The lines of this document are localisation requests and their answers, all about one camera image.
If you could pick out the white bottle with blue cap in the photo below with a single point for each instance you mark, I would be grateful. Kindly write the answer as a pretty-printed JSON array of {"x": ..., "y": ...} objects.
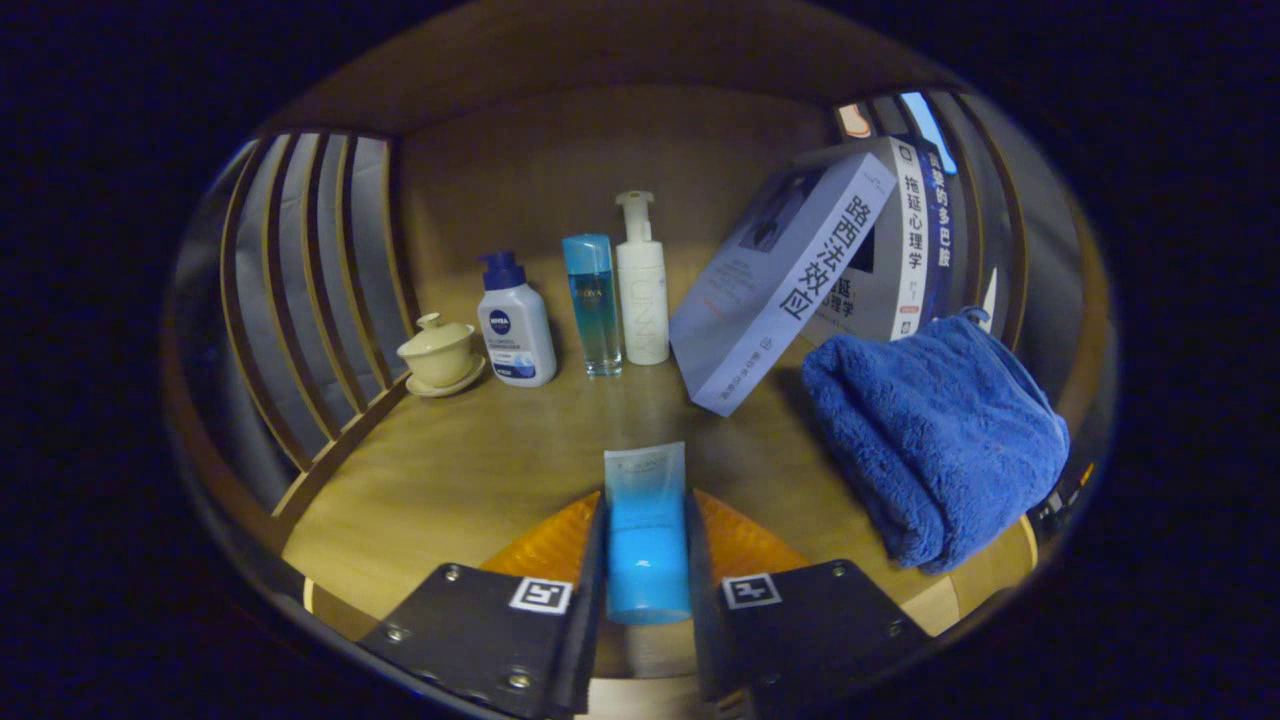
[{"x": 515, "y": 340}]

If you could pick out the blue and white cosmetic tube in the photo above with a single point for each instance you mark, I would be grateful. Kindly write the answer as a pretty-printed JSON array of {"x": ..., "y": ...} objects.
[{"x": 645, "y": 540}]

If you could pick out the cream lidded tea cup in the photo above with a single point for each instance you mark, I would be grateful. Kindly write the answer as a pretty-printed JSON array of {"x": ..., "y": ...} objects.
[{"x": 440, "y": 355}]

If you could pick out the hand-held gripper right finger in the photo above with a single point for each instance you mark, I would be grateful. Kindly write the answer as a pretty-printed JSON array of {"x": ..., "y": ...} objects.
[{"x": 698, "y": 590}]

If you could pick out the wooden cabinet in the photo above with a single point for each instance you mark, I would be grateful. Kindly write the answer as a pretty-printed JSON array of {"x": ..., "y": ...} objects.
[{"x": 560, "y": 150}]

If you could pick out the white pump bottle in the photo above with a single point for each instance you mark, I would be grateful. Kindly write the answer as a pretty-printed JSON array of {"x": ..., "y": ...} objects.
[{"x": 642, "y": 290}]

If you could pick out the blue glass bottle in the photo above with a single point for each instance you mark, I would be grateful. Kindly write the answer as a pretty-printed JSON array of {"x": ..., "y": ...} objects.
[{"x": 595, "y": 300}]

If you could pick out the white spine book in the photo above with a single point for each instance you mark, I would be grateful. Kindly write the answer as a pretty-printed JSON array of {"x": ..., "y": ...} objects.
[{"x": 895, "y": 260}]

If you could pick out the wooden countertop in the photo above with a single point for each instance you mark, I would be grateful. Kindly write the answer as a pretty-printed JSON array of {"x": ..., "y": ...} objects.
[{"x": 480, "y": 470}]

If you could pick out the lavender book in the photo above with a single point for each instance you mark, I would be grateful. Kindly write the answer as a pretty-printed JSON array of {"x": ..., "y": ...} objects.
[{"x": 780, "y": 280}]

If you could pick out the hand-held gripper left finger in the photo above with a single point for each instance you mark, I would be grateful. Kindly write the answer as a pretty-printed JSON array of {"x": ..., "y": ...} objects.
[{"x": 594, "y": 580}]

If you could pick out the dark blue book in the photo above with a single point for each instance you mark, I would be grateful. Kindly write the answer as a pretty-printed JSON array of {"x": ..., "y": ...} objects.
[{"x": 940, "y": 230}]

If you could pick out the blue folded towel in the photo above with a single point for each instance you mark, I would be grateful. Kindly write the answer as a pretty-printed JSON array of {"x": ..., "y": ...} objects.
[{"x": 940, "y": 430}]

